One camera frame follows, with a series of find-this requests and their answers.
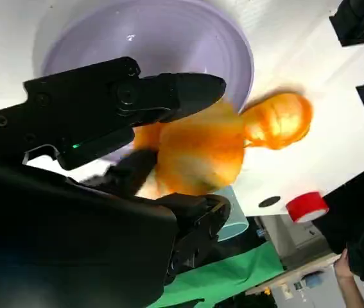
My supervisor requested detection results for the person's hand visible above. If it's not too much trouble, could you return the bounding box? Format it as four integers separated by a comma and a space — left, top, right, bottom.
333, 248, 356, 280

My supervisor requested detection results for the grey machine cabinet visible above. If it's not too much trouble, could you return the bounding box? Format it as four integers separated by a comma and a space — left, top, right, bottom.
254, 214, 330, 269

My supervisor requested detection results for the pale green mug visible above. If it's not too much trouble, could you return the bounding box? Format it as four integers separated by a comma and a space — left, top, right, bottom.
215, 185, 250, 243

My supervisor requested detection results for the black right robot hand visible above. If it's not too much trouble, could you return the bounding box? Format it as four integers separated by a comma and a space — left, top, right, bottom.
0, 56, 232, 308

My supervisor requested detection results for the red tape roll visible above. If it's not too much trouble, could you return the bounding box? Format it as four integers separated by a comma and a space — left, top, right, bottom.
286, 191, 330, 224

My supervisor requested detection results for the light wooden desk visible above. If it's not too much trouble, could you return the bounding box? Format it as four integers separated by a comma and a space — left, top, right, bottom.
245, 253, 343, 296

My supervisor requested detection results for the black table cable grommet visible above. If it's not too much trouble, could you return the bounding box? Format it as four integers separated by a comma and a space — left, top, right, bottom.
257, 195, 281, 209

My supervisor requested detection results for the orange white toy bread roll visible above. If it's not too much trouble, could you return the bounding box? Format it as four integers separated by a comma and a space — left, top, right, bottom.
132, 101, 247, 201
242, 91, 314, 151

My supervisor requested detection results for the green cloth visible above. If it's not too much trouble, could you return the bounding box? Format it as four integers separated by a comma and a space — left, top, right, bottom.
160, 239, 285, 304

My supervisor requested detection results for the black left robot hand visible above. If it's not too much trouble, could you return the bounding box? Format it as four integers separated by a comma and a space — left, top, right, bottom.
328, 0, 364, 48

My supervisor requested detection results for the lilac plate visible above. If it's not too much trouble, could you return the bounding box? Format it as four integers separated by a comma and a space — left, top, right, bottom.
42, 0, 255, 163

